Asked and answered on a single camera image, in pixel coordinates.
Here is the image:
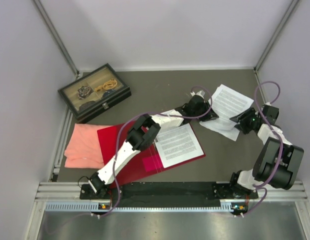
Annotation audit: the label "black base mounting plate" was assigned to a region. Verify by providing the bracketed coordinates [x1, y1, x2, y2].
[79, 181, 261, 207]

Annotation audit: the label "stack of printed papers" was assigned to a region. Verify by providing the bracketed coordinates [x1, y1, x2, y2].
[199, 84, 254, 142]

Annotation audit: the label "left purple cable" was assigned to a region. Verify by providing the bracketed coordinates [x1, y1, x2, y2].
[89, 86, 212, 218]

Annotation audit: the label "aluminium frame rail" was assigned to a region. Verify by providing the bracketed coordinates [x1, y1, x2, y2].
[35, 181, 308, 215]

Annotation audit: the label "grey slotted cable duct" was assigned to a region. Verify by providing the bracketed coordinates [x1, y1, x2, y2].
[45, 202, 234, 213]

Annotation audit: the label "black glass-lid display box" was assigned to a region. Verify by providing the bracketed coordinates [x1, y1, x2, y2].
[58, 63, 132, 123]

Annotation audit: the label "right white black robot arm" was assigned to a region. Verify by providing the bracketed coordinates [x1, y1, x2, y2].
[228, 104, 304, 198]

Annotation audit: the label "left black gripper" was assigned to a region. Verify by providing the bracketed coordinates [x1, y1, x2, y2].
[191, 100, 218, 122]

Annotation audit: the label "pink folded cloth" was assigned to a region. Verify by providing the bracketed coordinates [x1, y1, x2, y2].
[64, 123, 108, 169]

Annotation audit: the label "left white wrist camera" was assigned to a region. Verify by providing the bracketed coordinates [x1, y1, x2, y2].
[190, 90, 206, 99]

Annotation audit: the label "yellow rubber bands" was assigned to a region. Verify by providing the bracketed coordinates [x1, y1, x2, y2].
[94, 78, 118, 92]

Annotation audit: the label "single printed paper sheet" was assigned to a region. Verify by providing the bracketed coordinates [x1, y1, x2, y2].
[155, 124, 205, 169]

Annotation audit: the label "dark patterned fabric item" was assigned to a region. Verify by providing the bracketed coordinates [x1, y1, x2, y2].
[77, 85, 93, 100]

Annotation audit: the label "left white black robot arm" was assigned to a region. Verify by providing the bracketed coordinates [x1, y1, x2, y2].
[88, 94, 219, 199]

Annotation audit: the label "red plastic folder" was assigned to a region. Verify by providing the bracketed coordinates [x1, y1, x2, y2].
[97, 124, 205, 187]

